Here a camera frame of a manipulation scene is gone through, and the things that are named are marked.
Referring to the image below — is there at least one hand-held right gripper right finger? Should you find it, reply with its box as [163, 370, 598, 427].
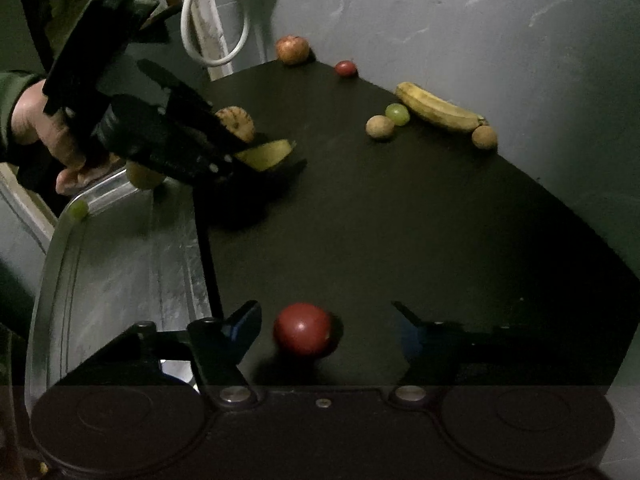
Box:
[387, 301, 615, 405]

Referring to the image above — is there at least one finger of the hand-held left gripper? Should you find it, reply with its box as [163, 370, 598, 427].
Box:
[136, 58, 251, 150]
[145, 145, 308, 186]

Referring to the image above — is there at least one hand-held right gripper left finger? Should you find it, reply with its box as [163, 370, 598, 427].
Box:
[65, 300, 263, 406]

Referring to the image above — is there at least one large red tomato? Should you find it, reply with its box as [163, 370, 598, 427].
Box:
[273, 302, 333, 357]

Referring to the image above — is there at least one short yellow banana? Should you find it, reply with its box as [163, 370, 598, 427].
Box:
[234, 139, 297, 172]

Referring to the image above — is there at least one metal tray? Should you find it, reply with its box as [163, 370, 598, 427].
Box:
[25, 165, 223, 413]

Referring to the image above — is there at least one brown longan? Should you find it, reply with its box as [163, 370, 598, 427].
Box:
[366, 114, 396, 141]
[471, 125, 498, 151]

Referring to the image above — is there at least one long spotted yellow banana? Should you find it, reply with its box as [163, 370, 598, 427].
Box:
[395, 81, 488, 134]

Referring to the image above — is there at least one person's left forearm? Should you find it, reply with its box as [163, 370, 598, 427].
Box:
[0, 71, 46, 163]

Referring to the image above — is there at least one person's left hand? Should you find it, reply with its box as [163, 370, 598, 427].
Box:
[10, 79, 123, 197]

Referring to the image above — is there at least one yellow-green round fruit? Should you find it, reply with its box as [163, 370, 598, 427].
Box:
[125, 160, 166, 191]

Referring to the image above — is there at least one tan lumpy round fruit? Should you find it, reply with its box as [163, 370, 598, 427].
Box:
[215, 106, 257, 144]

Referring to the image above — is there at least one reddish apple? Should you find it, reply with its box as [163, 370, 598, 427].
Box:
[275, 35, 309, 66]

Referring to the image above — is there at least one white cable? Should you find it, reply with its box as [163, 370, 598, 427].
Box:
[180, 0, 251, 67]

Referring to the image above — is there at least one whitish wooden post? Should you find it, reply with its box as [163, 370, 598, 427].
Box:
[161, 0, 237, 82]

